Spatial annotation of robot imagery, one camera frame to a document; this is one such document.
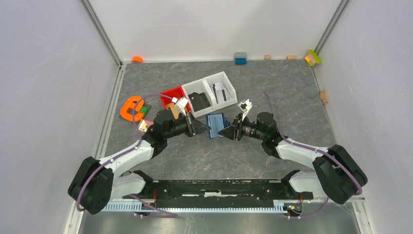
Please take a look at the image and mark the black wallets in bin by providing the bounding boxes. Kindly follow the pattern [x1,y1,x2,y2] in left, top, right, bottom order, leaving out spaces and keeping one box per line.
[188,92,210,112]

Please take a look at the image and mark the red bin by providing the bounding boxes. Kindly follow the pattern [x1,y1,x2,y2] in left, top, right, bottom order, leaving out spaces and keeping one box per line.
[160,86,190,113]

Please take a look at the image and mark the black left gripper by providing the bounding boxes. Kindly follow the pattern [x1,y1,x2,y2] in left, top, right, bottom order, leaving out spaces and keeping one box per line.
[164,111,211,139]

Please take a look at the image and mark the tan object in red bin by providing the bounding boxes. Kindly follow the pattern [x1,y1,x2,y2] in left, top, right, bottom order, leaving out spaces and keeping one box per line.
[167,103,180,119]

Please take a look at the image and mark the white bin with cards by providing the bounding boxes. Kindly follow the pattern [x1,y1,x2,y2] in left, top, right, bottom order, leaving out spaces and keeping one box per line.
[203,71,238,110]

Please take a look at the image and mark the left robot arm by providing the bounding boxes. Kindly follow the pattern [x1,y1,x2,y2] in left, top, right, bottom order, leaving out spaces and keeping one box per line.
[68,110,210,215]

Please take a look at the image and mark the curved wooden block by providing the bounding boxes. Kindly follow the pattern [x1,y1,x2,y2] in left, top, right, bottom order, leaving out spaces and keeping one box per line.
[319,90,328,105]

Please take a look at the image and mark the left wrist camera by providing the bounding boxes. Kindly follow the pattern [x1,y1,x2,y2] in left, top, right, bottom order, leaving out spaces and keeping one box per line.
[172,97,189,116]

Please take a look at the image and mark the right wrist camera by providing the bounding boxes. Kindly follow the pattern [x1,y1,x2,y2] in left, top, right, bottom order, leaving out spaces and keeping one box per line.
[238,99,253,121]

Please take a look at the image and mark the blue card holder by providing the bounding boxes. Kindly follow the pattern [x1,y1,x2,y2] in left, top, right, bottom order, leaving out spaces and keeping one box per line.
[206,113,230,139]

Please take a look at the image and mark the blue grey toy brick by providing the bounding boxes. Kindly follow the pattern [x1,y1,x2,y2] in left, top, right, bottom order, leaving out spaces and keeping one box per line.
[234,52,247,65]

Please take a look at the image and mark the blue cable comb strip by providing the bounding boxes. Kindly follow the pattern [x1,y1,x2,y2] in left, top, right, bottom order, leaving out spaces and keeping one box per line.
[103,201,294,214]

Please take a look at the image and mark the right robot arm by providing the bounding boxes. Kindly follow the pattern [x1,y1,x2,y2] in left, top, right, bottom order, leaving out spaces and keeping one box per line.
[219,112,368,204]

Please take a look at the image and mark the multicolour brick stack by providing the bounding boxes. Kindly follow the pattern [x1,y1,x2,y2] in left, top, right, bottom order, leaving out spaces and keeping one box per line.
[304,50,322,67]

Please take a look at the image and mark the white bin with wallets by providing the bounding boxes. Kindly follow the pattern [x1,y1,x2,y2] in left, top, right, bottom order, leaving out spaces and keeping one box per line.
[182,78,213,117]

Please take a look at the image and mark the pink white small box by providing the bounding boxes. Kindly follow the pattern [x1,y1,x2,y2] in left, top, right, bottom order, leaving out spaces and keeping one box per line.
[137,119,153,133]

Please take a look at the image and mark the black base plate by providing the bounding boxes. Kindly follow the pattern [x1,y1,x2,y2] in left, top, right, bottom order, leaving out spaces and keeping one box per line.
[136,179,314,200]

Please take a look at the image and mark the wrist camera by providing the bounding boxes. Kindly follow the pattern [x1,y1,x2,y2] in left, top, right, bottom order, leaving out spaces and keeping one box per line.
[172,97,189,116]
[238,99,253,121]

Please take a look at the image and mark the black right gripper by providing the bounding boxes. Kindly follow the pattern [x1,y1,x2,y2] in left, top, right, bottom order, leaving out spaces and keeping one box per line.
[218,113,265,141]

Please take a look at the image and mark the orange round toy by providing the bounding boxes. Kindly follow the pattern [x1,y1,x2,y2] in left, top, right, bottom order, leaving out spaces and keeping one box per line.
[131,56,143,63]

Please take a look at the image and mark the green toy block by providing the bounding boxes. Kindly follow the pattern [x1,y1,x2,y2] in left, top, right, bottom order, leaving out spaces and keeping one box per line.
[139,105,151,116]

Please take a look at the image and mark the white cards in bin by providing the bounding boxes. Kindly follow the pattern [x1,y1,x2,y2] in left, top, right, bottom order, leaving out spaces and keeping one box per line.
[210,82,232,104]

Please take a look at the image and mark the orange letter-shaped toy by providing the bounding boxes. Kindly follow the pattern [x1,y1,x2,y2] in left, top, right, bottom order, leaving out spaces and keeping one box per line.
[120,96,144,122]

